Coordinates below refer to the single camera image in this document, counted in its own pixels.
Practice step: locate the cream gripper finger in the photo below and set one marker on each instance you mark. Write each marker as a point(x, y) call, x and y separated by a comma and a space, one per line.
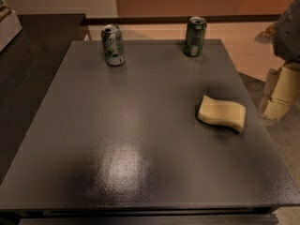
point(273, 109)
point(287, 88)

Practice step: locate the yellow sponge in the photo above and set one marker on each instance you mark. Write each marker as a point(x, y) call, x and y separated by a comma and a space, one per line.
point(222, 113)

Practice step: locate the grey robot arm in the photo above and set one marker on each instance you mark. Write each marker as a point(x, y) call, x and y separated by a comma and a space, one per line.
point(286, 43)

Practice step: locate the dark green soda can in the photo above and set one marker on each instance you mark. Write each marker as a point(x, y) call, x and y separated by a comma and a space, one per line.
point(196, 28)

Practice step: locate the white green 7up can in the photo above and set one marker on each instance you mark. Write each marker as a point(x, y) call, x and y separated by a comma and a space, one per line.
point(112, 42)

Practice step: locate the white box at left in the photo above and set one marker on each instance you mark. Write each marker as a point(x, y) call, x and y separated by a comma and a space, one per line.
point(10, 27)

